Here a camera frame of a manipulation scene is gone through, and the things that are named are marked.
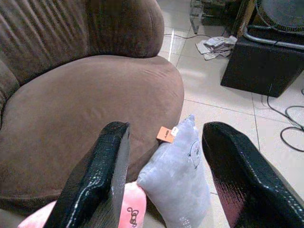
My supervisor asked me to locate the black box speaker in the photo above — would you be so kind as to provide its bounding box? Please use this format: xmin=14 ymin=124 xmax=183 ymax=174
xmin=220 ymin=35 xmax=304 ymax=98

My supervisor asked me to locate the round black fan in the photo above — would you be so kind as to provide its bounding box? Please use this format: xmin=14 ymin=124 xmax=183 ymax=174
xmin=255 ymin=0 xmax=304 ymax=30

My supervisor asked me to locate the orange paper tag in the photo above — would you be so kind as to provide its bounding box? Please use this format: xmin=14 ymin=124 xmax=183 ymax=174
xmin=156 ymin=126 xmax=177 ymax=143

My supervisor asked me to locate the grey plush pillow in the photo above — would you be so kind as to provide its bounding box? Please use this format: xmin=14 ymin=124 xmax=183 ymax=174
xmin=136 ymin=114 xmax=212 ymax=228

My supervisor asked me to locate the black floor cable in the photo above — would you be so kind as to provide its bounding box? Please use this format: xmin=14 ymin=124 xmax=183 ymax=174
xmin=266 ymin=83 xmax=304 ymax=152

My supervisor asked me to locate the pink plush pillow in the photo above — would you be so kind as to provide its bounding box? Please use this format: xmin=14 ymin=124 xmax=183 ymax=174
xmin=18 ymin=182 xmax=147 ymax=228

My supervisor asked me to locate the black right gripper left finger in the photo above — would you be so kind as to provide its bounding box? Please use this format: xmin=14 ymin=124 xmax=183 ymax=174
xmin=44 ymin=121 xmax=131 ymax=228

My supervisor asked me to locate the crumpled grey cloth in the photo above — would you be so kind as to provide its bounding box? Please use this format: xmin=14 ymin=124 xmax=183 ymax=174
xmin=195 ymin=35 xmax=238 ymax=61

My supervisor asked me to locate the brown suede sofa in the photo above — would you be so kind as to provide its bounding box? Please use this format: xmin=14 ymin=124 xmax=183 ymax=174
xmin=0 ymin=0 xmax=185 ymax=216

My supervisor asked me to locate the brown wooden post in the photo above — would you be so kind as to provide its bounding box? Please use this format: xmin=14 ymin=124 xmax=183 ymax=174
xmin=232 ymin=0 xmax=257 ymax=38

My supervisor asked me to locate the grey metal pipe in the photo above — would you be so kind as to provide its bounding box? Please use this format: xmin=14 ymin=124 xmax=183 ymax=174
xmin=242 ymin=32 xmax=304 ymax=51

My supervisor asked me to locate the thin grey floor cable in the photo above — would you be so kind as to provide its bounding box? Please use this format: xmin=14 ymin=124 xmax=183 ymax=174
xmin=163 ymin=33 xmax=223 ymax=39

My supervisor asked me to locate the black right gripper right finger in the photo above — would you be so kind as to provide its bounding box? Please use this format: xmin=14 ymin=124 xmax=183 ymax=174
xmin=201 ymin=122 xmax=304 ymax=228

